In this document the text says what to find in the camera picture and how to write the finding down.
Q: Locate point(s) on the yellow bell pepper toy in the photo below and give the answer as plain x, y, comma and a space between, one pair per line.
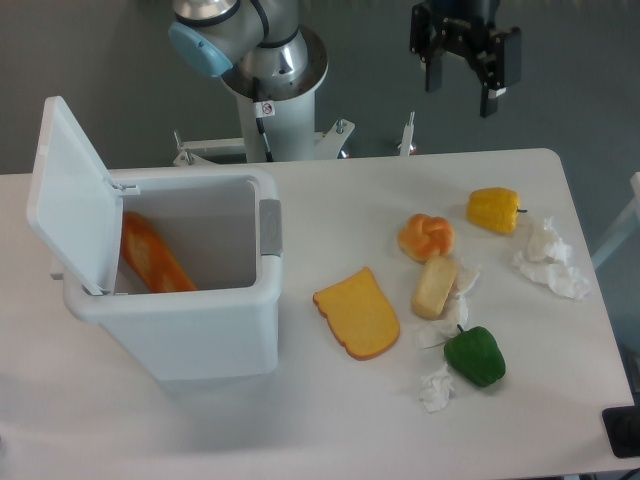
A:
495, 209

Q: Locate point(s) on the yellow toast slice toy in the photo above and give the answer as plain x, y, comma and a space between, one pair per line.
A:
359, 315

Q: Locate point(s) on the small crumpled white tissue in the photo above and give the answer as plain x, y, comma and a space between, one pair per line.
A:
436, 389

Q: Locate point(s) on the orange baguette toy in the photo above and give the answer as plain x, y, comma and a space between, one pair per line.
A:
148, 255

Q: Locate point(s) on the crumpled tissue under loaf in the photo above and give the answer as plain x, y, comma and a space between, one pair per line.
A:
455, 311

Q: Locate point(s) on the white plastic trash can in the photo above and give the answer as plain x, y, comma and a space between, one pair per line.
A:
223, 224

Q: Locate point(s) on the black device at edge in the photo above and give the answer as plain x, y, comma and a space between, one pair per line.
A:
622, 429

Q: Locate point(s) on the orange knotted bread roll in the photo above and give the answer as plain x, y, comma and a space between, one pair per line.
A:
424, 237

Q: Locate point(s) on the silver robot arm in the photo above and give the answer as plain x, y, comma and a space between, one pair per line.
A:
262, 52

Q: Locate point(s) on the large crumpled white tissue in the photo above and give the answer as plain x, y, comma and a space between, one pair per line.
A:
546, 260

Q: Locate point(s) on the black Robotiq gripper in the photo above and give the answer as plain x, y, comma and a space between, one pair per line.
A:
467, 29

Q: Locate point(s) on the white trash can lid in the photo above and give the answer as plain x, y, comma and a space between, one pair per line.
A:
74, 204

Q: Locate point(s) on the white furniture edge right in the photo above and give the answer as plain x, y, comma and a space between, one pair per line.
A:
622, 227

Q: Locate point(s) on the green bell pepper toy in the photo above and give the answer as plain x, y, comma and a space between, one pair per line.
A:
475, 354

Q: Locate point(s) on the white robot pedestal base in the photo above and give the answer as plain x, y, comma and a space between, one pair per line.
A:
272, 131

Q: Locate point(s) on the pale rectangular bread loaf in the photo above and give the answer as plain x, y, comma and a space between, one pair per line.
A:
433, 287

